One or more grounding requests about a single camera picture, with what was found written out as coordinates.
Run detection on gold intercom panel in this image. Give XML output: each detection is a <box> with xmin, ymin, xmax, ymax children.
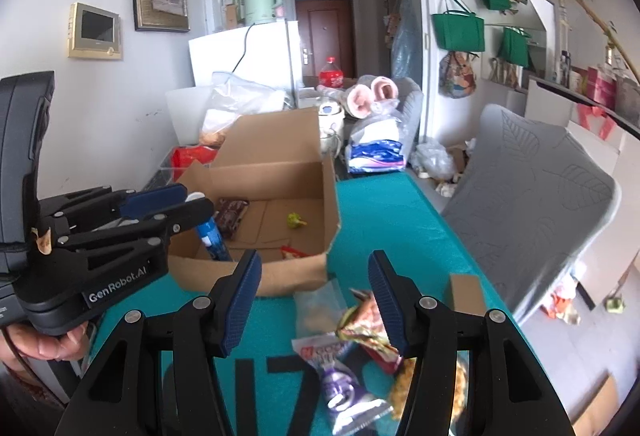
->
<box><xmin>68</xmin><ymin>2</ymin><xmax>123</xmax><ymax>61</ymax></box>

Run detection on blue white tissue pack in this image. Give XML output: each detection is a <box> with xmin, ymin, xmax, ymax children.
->
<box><xmin>348</xmin><ymin>139</ymin><xmax>405</xmax><ymax>173</ymax></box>

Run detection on pale green kettle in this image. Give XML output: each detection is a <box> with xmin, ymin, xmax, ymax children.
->
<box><xmin>242</xmin><ymin>0</ymin><xmax>282</xmax><ymax>26</ymax></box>

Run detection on grey leaf-pattern chair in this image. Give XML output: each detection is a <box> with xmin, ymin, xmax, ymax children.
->
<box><xmin>442</xmin><ymin>104</ymin><xmax>621</xmax><ymax>332</ymax></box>

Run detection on dark brown snack packet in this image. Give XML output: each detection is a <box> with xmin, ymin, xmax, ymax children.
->
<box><xmin>215</xmin><ymin>199</ymin><xmax>249</xmax><ymax>239</ymax></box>

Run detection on nut snack packet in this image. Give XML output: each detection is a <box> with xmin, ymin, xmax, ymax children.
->
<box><xmin>336</xmin><ymin>289</ymin><xmax>403</xmax><ymax>374</ymax></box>

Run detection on small tan carton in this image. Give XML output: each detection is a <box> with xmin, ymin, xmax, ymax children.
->
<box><xmin>449</xmin><ymin>273</ymin><xmax>487</xmax><ymax>317</ymax></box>

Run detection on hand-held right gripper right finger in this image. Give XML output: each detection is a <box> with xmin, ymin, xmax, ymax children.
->
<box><xmin>367</xmin><ymin>250</ymin><xmax>576</xmax><ymax>436</ymax></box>

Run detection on red cola bottle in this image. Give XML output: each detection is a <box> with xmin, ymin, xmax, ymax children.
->
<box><xmin>318</xmin><ymin>57</ymin><xmax>345</xmax><ymax>90</ymax></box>

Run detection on white refrigerator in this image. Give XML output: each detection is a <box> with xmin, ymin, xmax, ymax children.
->
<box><xmin>188</xmin><ymin>20</ymin><xmax>302</xmax><ymax>109</ymax></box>

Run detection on blue tube with white cap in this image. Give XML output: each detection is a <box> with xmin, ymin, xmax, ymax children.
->
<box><xmin>186</xmin><ymin>192</ymin><xmax>233</xmax><ymax>262</ymax></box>

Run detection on printed tote bag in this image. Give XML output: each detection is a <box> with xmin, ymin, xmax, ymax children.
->
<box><xmin>439</xmin><ymin>51</ymin><xmax>477</xmax><ymax>100</ymax></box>

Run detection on flat cardboard sheet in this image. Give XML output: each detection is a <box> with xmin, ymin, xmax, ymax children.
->
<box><xmin>572</xmin><ymin>373</ymin><xmax>621</xmax><ymax>436</ymax></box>

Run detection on red snack bag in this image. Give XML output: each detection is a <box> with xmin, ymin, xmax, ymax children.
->
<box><xmin>171</xmin><ymin>145</ymin><xmax>219</xmax><ymax>177</ymax></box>

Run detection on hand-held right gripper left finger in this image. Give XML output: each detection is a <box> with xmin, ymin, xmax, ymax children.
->
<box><xmin>55</xmin><ymin>250</ymin><xmax>263</xmax><ymax>436</ymax></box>

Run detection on teal foam mat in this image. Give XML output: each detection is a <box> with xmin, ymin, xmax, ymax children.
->
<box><xmin>85</xmin><ymin>171</ymin><xmax>526</xmax><ymax>436</ymax></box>

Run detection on white pouch with red trim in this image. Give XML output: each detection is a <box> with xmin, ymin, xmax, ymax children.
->
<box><xmin>294</xmin><ymin>283</ymin><xmax>348</xmax><ymax>342</ymax></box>

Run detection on brown door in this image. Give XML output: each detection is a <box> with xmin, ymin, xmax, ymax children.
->
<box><xmin>295</xmin><ymin>0</ymin><xmax>357</xmax><ymax>78</ymax></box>

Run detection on blue garment bag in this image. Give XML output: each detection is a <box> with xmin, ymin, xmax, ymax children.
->
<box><xmin>391</xmin><ymin>0</ymin><xmax>423</xmax><ymax>77</ymax></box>

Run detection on black power cable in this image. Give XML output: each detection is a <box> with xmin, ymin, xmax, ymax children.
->
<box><xmin>232</xmin><ymin>24</ymin><xmax>251</xmax><ymax>72</ymax></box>

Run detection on clear bag of waffle cookies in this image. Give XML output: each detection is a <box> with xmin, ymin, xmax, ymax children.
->
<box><xmin>387</xmin><ymin>356</ymin><xmax>471</xmax><ymax>422</ymax></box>

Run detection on person's left hand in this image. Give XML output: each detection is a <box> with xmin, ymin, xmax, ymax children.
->
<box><xmin>7</xmin><ymin>321</ymin><xmax>97</xmax><ymax>363</ymax></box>

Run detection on tall clear bottle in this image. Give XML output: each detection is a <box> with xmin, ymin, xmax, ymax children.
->
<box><xmin>556</xmin><ymin>0</ymin><xmax>571</xmax><ymax>84</ymax></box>

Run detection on grey pot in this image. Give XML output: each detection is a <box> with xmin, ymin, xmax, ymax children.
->
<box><xmin>615</xmin><ymin>74</ymin><xmax>640</xmax><ymax>117</ymax></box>

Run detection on pink gift box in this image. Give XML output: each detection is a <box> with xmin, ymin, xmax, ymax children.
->
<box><xmin>586</xmin><ymin>66</ymin><xmax>617</xmax><ymax>109</ymax></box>

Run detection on clear plastic bag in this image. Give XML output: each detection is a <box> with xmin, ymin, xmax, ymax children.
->
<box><xmin>200</xmin><ymin>71</ymin><xmax>286</xmax><ymax>147</ymax></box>

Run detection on white plastic bags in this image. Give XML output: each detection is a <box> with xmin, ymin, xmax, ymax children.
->
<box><xmin>411</xmin><ymin>139</ymin><xmax>456</xmax><ymax>179</ymax></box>

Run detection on white purple snack packet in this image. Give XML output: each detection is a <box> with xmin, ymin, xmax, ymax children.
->
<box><xmin>291</xmin><ymin>331</ymin><xmax>393</xmax><ymax>434</ymax></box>

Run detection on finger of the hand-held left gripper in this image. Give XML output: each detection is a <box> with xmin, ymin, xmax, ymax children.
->
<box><xmin>55</xmin><ymin>199</ymin><xmax>216</xmax><ymax>263</ymax></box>
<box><xmin>37</xmin><ymin>183</ymin><xmax>188</xmax><ymax>229</ymax></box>

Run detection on cardboard box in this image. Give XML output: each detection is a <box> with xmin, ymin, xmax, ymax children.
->
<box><xmin>167</xmin><ymin>109</ymin><xmax>341</xmax><ymax>297</ymax></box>

